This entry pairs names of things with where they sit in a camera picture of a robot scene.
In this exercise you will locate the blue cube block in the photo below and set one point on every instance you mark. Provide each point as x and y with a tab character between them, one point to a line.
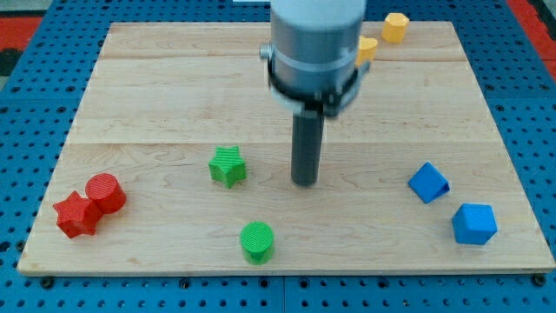
474	223

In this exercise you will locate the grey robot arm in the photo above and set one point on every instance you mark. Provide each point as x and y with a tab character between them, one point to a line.
311	55

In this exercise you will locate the wooden board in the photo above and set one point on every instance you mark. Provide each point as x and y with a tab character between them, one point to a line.
163	95

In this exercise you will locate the green star block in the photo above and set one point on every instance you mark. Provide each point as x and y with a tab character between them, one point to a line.
227	166

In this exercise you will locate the blue triangular prism block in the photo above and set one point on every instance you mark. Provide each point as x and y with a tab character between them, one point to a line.
428	183

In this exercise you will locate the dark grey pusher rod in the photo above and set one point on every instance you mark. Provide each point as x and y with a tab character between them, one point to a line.
306	149

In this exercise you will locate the red cylinder block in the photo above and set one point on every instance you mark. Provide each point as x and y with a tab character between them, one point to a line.
106	192

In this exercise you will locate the green cylinder block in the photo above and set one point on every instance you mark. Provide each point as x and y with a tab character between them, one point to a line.
257	242

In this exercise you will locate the red star block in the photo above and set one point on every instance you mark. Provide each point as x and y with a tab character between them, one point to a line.
77	215

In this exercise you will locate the yellow heart block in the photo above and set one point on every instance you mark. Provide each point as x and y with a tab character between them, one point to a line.
366	50

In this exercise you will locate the yellow hexagon block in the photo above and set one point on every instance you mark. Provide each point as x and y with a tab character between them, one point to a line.
395	27

